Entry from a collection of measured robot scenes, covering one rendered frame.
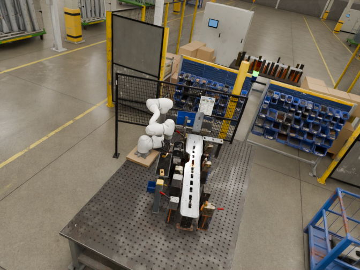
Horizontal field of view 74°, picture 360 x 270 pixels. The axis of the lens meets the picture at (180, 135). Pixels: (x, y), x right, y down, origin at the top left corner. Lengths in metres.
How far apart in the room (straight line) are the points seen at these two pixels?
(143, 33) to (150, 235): 3.50
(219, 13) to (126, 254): 8.10
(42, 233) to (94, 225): 1.05
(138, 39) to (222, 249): 3.78
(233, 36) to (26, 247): 8.14
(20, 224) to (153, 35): 3.54
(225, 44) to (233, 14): 0.98
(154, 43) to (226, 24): 4.83
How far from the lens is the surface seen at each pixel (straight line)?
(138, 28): 4.82
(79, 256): 3.06
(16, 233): 3.68
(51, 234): 3.54
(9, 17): 9.83
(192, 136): 3.35
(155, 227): 2.64
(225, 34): 9.22
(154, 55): 4.77
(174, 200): 2.41
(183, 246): 2.58
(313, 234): 4.06
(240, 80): 3.47
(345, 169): 5.24
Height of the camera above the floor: 2.92
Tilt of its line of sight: 35 degrees down
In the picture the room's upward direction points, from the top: 11 degrees clockwise
